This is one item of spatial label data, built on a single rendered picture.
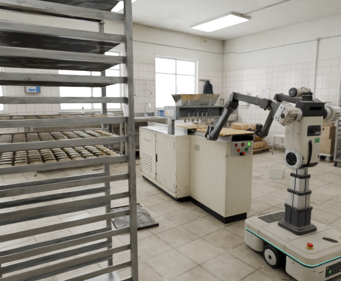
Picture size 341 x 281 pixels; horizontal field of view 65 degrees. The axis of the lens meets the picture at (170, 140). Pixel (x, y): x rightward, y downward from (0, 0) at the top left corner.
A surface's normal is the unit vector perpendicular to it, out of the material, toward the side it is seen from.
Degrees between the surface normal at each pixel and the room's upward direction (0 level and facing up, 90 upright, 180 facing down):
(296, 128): 90
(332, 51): 90
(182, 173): 90
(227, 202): 90
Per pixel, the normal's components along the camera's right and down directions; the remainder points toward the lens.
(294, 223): -0.91, 0.06
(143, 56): 0.61, 0.11
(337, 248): 0.21, -0.78
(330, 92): -0.80, 0.09
